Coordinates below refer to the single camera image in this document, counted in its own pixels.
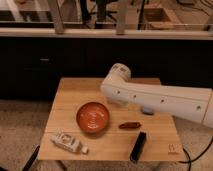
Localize orange ceramic bowl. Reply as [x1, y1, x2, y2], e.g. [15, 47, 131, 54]
[76, 102, 110, 133]

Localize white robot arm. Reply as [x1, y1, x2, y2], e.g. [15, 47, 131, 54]
[100, 63, 213, 128]

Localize wooden table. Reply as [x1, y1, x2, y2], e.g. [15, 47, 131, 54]
[38, 78, 184, 161]

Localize blue sponge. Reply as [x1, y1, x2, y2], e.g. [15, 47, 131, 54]
[142, 108, 155, 115]

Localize black rectangular box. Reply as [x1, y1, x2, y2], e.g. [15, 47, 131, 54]
[129, 132, 146, 163]

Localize white plastic bottle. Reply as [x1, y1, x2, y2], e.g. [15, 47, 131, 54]
[50, 132, 89, 154]

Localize dark cabinet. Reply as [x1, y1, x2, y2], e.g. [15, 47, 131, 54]
[0, 37, 213, 101]

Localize cardboard box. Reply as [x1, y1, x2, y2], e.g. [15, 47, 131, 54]
[138, 7, 181, 30]

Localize black cable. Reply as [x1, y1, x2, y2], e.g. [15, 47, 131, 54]
[179, 137, 213, 171]

